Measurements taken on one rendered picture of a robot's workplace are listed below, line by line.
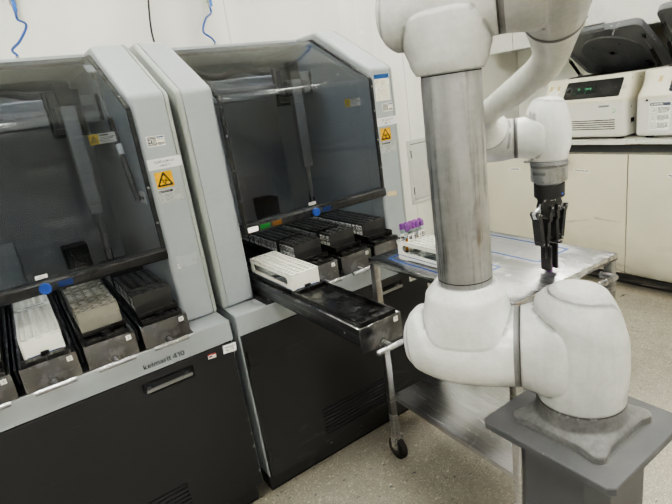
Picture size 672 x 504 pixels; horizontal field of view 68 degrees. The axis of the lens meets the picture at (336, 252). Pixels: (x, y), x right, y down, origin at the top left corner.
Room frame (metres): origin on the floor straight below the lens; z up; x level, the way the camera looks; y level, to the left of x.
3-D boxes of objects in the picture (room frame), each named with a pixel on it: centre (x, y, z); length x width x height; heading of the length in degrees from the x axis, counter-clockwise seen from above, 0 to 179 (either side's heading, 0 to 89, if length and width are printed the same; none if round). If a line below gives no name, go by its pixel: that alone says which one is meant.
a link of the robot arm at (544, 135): (1.26, -0.56, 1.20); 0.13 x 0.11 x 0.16; 67
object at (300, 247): (1.72, 0.10, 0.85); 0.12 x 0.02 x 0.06; 123
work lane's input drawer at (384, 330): (1.41, 0.09, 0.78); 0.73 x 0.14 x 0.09; 32
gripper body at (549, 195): (1.25, -0.57, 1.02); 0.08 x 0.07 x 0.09; 120
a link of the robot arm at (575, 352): (0.80, -0.41, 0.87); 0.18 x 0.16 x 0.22; 67
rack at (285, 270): (1.56, 0.18, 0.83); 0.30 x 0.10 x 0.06; 32
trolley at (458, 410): (1.46, -0.45, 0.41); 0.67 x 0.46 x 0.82; 30
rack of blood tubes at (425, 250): (1.45, -0.32, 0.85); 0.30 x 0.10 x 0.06; 30
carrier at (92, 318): (1.34, 0.70, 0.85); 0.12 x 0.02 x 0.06; 123
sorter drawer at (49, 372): (1.46, 0.96, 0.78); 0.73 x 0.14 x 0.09; 32
